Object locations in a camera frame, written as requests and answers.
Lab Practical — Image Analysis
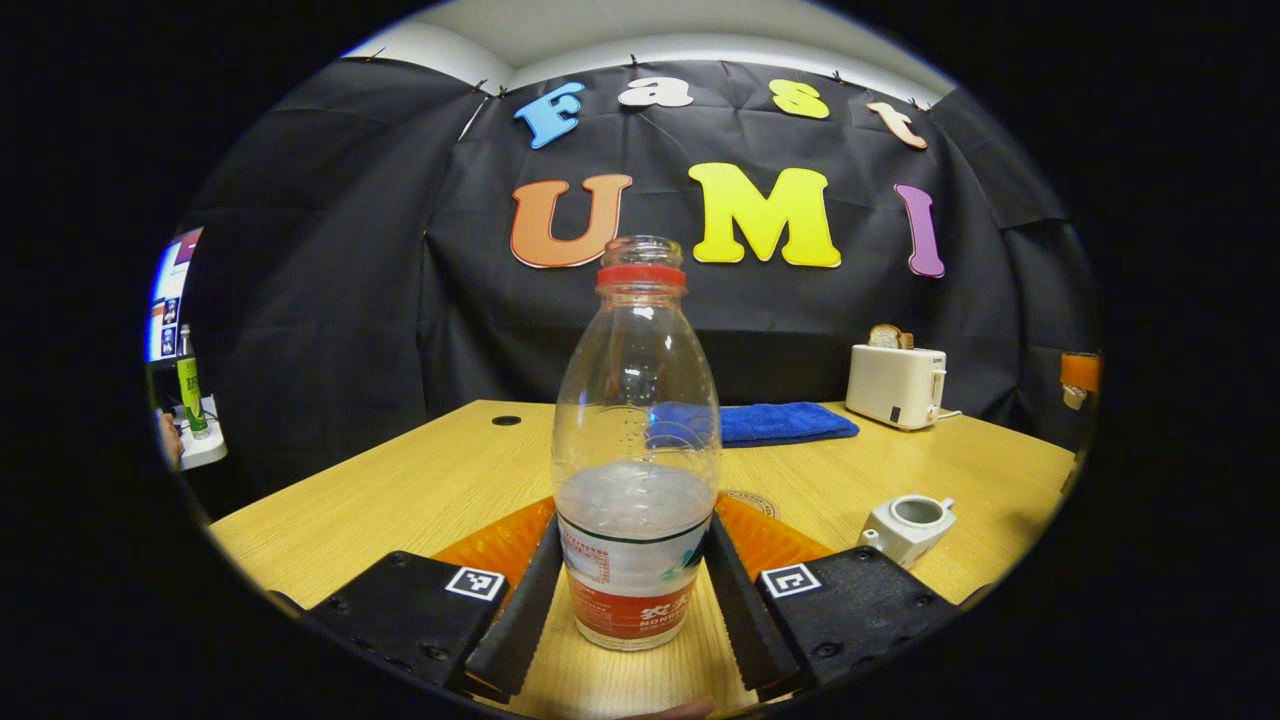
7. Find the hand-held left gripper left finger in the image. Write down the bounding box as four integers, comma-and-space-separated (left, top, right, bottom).
300, 495, 564, 704

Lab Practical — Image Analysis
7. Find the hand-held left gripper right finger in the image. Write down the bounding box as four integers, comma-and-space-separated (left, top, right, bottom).
704, 492, 967, 702

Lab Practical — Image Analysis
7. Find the round brown coaster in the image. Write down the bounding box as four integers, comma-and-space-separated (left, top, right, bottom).
720, 489, 780, 522

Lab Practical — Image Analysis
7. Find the clear plastic water bottle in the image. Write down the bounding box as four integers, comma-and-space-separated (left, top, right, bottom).
551, 235, 723, 653

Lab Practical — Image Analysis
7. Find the white ceramic teacup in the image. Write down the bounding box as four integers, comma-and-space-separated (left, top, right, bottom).
858, 494, 958, 570

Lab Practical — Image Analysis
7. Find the green drink bottle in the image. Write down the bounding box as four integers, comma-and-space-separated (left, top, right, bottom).
176, 324, 211, 439

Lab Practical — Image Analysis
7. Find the white toaster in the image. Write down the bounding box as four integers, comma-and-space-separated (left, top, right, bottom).
846, 344, 948, 432

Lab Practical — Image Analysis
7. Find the folded blue towel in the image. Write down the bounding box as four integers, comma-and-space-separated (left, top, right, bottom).
648, 401, 861, 449

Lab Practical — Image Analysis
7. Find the white side desk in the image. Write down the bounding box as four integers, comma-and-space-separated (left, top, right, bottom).
155, 395, 229, 471

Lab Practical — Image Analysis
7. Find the black backdrop cloth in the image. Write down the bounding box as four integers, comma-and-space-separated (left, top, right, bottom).
185, 55, 1101, 501

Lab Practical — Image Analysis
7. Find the computer monitor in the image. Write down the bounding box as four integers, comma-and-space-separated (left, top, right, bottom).
148, 228, 204, 363

